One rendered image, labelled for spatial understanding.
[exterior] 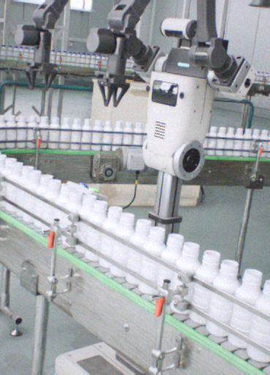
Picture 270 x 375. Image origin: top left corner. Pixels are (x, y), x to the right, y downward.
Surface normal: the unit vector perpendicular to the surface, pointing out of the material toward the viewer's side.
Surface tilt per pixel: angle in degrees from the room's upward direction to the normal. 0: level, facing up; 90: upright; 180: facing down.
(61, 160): 90
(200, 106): 90
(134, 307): 90
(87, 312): 90
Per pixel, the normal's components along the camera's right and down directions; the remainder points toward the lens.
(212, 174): 0.37, 0.28
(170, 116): -0.77, 0.07
